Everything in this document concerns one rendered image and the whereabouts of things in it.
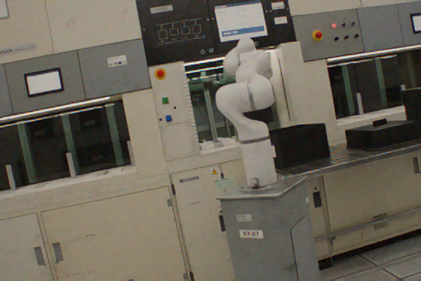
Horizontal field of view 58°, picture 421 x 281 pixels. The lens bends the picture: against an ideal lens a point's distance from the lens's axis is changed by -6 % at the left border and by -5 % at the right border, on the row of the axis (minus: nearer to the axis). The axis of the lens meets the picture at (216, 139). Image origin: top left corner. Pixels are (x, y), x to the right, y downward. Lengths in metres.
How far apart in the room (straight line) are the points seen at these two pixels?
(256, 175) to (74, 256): 1.23
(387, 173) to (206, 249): 1.24
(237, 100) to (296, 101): 0.86
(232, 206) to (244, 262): 0.23
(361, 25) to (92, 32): 1.61
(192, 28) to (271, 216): 1.23
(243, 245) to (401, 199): 1.46
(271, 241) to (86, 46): 1.43
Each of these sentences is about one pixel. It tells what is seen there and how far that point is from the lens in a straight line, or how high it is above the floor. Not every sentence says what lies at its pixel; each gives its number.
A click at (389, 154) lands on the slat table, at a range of 1.97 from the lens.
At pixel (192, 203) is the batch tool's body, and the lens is 2.30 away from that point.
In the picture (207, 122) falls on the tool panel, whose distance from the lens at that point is 3.18.
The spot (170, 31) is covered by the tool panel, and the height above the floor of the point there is 1.57.
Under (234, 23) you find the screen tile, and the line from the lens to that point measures 2.36.
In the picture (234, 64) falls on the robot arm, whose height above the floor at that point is 1.29.
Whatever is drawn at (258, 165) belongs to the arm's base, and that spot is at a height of 0.85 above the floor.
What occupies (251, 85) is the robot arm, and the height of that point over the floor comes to 1.16.
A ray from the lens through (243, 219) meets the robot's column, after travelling 1.56.
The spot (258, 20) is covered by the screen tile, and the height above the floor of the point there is 1.56.
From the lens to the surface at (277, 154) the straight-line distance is 1.97.
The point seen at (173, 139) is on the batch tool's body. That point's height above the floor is 0.98.
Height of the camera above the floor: 1.09
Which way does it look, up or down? 4 degrees down
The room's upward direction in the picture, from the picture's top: 11 degrees counter-clockwise
